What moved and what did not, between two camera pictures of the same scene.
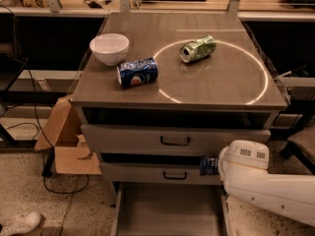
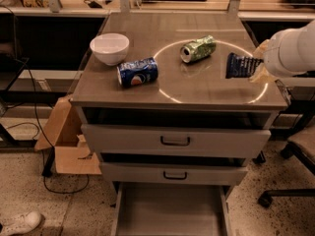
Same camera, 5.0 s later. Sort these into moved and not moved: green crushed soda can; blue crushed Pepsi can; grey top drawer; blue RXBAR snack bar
Moved: blue RXBAR snack bar
Not moved: grey top drawer; blue crushed Pepsi can; green crushed soda can
